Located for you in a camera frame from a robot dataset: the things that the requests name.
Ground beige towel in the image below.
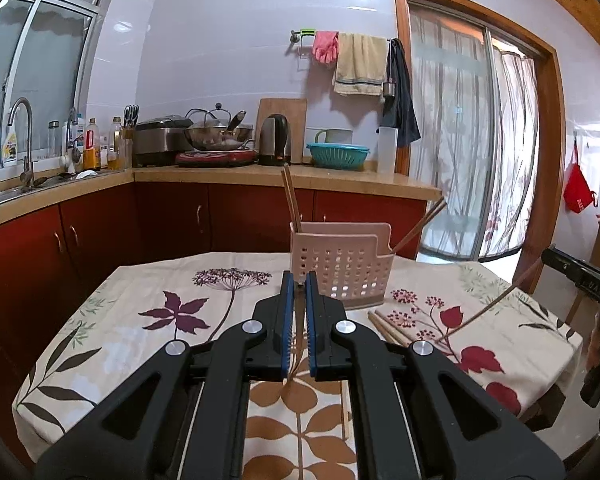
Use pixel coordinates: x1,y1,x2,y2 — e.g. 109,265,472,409
332,33,389,97

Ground scissors in knife block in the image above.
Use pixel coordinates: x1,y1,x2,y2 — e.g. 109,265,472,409
122,103,141,169

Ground floral tablecloth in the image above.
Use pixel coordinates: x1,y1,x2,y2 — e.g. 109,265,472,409
12,252,584,480

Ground translucent plastic container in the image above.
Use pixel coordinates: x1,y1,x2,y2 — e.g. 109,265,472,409
377,125,399,174

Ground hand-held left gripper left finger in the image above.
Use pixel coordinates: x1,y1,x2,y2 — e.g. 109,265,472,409
34,270,296,480

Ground yellow label oil bottle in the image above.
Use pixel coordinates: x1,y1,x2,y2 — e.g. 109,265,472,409
83,118,102,171

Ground red kitchen cabinets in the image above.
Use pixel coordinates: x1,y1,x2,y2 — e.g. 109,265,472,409
0,182,429,463

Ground beige kitchen counter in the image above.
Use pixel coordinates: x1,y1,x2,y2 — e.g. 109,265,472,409
0,162,444,234

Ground steel electric kettle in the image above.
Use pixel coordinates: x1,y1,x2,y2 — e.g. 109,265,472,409
257,113,294,166

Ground red hanging bag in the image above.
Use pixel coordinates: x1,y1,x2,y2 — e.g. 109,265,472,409
563,162,599,215

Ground wooden cutting board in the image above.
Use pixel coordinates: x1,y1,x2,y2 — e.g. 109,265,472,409
255,97,309,164

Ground white yellow spray bottle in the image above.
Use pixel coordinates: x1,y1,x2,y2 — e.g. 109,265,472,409
2,118,20,165

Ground pale green mug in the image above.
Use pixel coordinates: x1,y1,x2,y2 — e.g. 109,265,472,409
314,128,354,145

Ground small steel water tap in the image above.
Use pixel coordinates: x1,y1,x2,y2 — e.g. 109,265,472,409
64,107,82,162

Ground amber oil bottle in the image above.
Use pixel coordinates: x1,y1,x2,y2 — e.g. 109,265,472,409
108,116,124,170

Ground pink rubber gloves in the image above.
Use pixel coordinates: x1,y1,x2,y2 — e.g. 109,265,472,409
312,30,340,65

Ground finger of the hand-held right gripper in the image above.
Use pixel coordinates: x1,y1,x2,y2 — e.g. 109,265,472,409
540,244,600,307

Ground wooden frame sliding door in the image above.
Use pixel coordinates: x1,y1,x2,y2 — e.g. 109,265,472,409
392,0,567,297

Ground wall towel rack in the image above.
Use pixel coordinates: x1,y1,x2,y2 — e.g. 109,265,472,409
288,28,397,57

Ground aluminium frame window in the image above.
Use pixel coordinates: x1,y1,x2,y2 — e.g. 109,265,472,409
0,0,108,172

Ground steel sink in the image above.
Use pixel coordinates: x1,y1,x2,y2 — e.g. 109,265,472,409
0,172,83,212

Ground spoons in sink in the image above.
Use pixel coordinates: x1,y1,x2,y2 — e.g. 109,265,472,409
32,172,77,187

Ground steel kitchen faucet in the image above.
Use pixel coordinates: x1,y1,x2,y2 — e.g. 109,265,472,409
7,97,36,189

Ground red induction cooker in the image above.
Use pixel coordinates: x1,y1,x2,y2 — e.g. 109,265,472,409
174,148,259,167

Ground steel wok with lid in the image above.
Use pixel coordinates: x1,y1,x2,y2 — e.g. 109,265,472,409
183,102,256,152

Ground steel rice cooker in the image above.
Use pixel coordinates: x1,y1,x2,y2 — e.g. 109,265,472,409
132,114,195,167

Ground dark grey cloth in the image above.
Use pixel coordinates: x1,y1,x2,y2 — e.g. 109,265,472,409
378,38,421,149

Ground pile of wooden chopsticks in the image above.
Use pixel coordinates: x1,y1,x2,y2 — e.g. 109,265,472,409
342,307,412,443

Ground pink perforated utensil holder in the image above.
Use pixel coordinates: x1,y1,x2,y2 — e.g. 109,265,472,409
289,221,397,311

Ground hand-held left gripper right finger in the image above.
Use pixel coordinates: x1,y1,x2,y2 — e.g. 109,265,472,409
304,270,567,480

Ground brown wooden chopstick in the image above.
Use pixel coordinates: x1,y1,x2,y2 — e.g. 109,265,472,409
285,167,304,234
396,202,447,254
281,167,301,234
431,261,545,350
393,198,443,253

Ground sheer floral curtain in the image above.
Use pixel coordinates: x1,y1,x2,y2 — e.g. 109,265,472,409
409,9,539,260

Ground teal plastic colander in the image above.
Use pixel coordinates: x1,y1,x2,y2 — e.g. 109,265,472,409
305,142,371,169

